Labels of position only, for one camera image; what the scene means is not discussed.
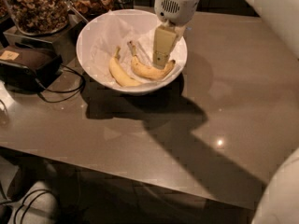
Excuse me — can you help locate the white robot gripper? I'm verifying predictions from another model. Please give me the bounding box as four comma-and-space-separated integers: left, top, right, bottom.
152, 0, 200, 69

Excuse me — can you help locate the spotted yellow banana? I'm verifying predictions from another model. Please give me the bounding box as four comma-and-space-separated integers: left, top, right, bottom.
127, 41, 176, 80

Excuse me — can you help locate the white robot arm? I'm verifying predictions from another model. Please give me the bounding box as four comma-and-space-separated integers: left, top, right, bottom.
153, 0, 299, 224

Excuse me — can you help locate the white bowl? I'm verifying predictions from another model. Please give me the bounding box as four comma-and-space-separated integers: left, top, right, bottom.
77, 9, 187, 95

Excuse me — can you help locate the left yellow banana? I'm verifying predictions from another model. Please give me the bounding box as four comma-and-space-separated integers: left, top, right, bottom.
108, 46, 141, 87

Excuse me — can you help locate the white paper napkin liner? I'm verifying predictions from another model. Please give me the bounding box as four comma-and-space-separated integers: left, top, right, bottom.
82, 10, 187, 94

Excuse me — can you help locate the dark metal stand box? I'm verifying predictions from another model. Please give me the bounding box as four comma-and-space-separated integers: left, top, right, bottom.
4, 14, 85, 64

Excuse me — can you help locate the glass jar of nuts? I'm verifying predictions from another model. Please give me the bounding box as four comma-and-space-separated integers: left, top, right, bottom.
4, 0, 69, 36

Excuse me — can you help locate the black device with label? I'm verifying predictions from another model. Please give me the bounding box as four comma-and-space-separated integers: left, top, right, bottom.
0, 46, 63, 92

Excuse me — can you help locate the white chair seat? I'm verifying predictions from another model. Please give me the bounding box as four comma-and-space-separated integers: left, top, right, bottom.
0, 158, 60, 224

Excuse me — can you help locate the black cable on table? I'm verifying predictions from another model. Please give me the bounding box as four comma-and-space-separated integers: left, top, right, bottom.
35, 64, 86, 105

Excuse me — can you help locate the black cable on chair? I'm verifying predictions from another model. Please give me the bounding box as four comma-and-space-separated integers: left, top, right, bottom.
0, 182, 59, 224

